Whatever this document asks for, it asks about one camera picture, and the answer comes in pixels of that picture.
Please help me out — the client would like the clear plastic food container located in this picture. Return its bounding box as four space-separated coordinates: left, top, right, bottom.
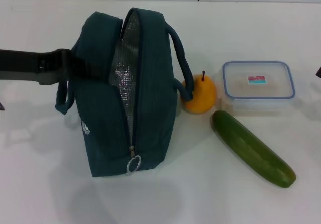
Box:
220 60 295 117

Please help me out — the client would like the dark blue insulated bag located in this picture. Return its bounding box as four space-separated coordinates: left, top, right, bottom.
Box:
55 7 194 178

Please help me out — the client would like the orange yellow pear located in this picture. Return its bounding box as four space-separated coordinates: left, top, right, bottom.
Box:
181 70 217 115

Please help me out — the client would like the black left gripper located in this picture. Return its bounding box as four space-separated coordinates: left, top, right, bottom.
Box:
0 48 101 86

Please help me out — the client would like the green cucumber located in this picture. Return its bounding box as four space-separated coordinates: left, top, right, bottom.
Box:
212 110 297 189

